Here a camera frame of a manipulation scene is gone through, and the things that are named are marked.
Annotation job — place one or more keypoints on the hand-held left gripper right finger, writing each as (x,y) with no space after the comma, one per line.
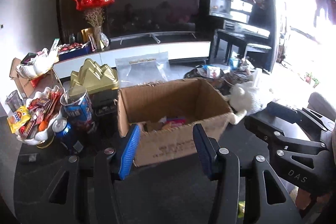
(203,151)

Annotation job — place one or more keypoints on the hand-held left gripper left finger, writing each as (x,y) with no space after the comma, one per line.
(130,153)

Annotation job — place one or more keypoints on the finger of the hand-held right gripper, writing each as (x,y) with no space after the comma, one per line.
(282,108)
(265,124)

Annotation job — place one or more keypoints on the brown cardboard box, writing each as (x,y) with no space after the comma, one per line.
(168,150)

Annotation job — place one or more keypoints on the pink snack packet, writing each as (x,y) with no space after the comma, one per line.
(175,123)

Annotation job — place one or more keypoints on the white plastic bag with snacks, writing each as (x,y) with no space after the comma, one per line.
(241,74)

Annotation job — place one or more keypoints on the patterned bowl with snacks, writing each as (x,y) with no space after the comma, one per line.
(204,74)

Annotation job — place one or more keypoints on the white lotus bowl with snacks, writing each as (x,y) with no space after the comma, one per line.
(39,119)

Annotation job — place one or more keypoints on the person's right hand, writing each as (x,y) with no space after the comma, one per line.
(305,199)

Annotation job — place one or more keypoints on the white plush toy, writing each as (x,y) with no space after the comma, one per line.
(249,100)

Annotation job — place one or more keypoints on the small potted plant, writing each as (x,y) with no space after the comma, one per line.
(311,79)

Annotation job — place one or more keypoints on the black gift box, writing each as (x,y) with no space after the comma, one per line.
(105,103)

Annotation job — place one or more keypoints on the black piano bench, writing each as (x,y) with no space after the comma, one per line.
(258,47)

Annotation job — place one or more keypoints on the blue snack canister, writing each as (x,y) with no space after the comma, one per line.
(77,111)

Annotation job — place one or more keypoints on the blue drink can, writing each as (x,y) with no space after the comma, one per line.
(64,132)

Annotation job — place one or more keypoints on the clear zip bag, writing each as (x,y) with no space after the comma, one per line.
(141,69)

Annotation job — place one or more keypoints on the gold mountain shaped tin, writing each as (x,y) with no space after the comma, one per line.
(92,75)

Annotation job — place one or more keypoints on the white black tv stand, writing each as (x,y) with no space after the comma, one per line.
(183,49)

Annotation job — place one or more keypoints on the black upright piano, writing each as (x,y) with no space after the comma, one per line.
(231,16)

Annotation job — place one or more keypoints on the blue tray of candies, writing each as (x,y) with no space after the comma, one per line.
(74,52)

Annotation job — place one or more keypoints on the silver foil wrap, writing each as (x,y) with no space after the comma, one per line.
(104,39)

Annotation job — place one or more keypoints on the yellow snack packet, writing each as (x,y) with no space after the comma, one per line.
(18,119)

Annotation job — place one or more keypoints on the small cardboard carton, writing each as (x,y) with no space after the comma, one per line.
(25,85)

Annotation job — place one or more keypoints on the gold gift bag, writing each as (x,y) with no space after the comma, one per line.
(86,34)

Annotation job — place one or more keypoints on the clear plastic cup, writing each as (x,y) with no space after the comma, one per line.
(13,101)

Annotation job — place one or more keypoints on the white lotus bowl on stand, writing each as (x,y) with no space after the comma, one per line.
(36,65)

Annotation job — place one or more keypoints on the dried flowers in glass vase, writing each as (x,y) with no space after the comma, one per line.
(95,22)

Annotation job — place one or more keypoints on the black curved television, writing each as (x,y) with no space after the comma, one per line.
(152,8)

